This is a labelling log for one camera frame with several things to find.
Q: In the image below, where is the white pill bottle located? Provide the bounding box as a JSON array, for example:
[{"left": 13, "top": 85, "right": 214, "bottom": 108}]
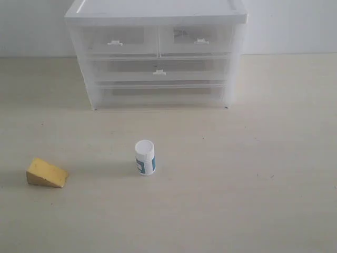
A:
[{"left": 135, "top": 140, "right": 156, "bottom": 176}]

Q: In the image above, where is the bottom wide clear drawer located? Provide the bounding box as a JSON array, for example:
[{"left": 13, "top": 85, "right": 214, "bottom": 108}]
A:
[{"left": 92, "top": 85, "right": 225, "bottom": 108}]

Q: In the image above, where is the white plastic drawer cabinet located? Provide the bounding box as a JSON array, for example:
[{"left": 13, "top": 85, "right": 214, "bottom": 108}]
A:
[{"left": 65, "top": 1, "right": 248, "bottom": 110}]

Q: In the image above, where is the middle wide clear drawer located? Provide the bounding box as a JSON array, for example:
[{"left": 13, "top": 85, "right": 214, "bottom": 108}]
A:
[{"left": 89, "top": 59, "right": 227, "bottom": 81}]

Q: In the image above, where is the object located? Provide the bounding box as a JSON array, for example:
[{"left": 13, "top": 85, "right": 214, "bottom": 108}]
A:
[{"left": 173, "top": 27, "right": 191, "bottom": 38}]

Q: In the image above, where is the yellow cheese wedge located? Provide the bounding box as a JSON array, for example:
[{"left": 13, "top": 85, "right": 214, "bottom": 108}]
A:
[{"left": 26, "top": 158, "right": 69, "bottom": 188}]

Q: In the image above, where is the wide clear drawer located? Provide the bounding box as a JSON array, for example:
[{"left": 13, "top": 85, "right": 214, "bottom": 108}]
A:
[
  {"left": 92, "top": 85, "right": 225, "bottom": 108},
  {"left": 89, "top": 59, "right": 227, "bottom": 81}
]

